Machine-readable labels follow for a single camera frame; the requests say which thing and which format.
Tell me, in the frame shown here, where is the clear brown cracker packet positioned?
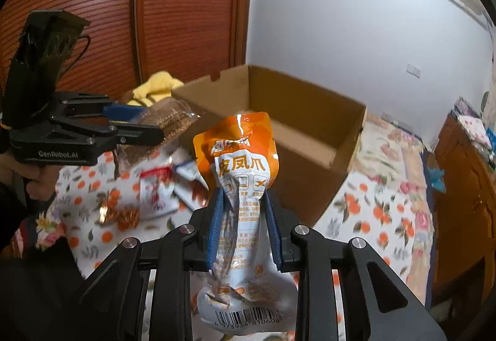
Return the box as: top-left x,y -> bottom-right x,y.
115,97 -> 200,172

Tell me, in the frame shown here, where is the red white duck snack packet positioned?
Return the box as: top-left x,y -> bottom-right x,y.
139,166 -> 178,220

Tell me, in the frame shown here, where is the orange chicken feet packet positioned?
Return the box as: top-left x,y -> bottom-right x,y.
193,112 -> 298,336

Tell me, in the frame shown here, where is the white chicken claw packet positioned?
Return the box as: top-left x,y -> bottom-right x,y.
171,147 -> 209,212

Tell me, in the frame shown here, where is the person left hand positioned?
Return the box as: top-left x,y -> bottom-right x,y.
0,152 -> 61,202

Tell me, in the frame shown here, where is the yellow plush toy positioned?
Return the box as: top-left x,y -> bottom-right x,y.
123,71 -> 184,107

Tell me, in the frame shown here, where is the gold foil snack wrapper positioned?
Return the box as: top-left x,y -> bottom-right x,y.
96,203 -> 140,232

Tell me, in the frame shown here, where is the orange print tablecloth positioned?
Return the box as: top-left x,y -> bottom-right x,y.
36,147 -> 434,304

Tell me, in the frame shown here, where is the brown cardboard box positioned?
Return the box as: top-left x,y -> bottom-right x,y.
172,65 -> 366,226

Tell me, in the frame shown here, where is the floral bed quilt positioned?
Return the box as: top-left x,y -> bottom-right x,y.
351,114 -> 427,193

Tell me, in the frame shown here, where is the wooden sideboard cabinet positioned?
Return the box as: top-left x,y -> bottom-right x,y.
434,113 -> 495,299

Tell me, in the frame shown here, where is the folded floral cloth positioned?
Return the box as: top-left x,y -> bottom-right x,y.
457,115 -> 492,149

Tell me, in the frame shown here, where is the white wall switch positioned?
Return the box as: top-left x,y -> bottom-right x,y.
406,64 -> 421,78

